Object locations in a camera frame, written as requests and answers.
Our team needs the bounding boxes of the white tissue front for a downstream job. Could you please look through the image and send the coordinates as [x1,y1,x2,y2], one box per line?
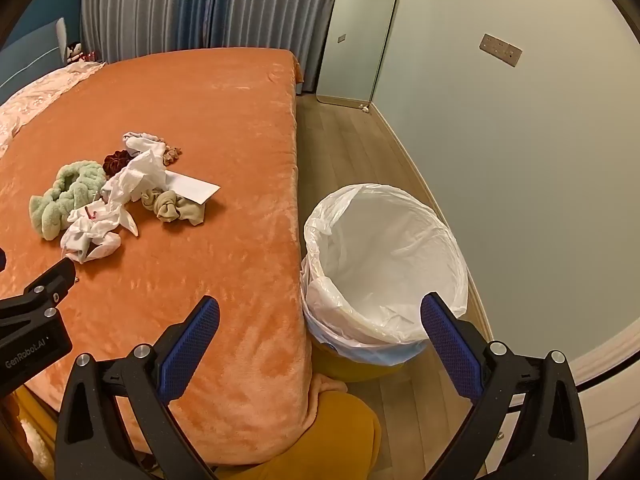
[60,200,139,264]

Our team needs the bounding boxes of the green fluffy headband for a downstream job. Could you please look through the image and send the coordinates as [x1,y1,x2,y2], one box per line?
[28,160,106,240]

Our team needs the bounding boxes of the dark red velvet scrunchie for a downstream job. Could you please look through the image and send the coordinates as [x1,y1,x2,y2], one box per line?
[102,150,132,179]

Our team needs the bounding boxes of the beige knotted cloth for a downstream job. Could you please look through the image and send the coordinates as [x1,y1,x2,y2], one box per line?
[140,188,205,226]

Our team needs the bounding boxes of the grey sock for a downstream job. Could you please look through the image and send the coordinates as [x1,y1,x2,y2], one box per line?
[122,132,165,156]

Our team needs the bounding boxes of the white paper envelope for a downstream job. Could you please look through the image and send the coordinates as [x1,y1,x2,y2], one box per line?
[165,170,219,205]

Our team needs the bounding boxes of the pink patterned scrunchie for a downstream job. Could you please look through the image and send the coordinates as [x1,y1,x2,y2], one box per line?
[163,145,182,167]

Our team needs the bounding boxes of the white lined trash bin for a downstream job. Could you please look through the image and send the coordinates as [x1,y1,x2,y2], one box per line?
[302,183,469,382]

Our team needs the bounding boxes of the pink quilted bedspread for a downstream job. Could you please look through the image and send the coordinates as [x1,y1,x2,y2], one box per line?
[0,61,105,157]

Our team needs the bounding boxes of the mustard yellow trousers leg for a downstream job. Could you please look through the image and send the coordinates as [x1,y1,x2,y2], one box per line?
[216,391,382,480]

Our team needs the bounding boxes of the blue upholstered headboard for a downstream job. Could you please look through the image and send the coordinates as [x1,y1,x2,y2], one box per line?
[0,18,67,104]

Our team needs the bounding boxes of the orange plush bed blanket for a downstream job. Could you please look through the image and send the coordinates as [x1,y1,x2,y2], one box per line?
[0,46,315,466]

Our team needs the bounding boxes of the grey blue curtains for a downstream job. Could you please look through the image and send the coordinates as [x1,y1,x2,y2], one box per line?
[81,0,334,92]

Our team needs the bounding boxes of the wall switch plate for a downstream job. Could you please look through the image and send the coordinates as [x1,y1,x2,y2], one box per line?
[480,34,522,67]

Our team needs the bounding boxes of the standing mirror gold frame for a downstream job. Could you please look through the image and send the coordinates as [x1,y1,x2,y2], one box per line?
[316,0,396,110]

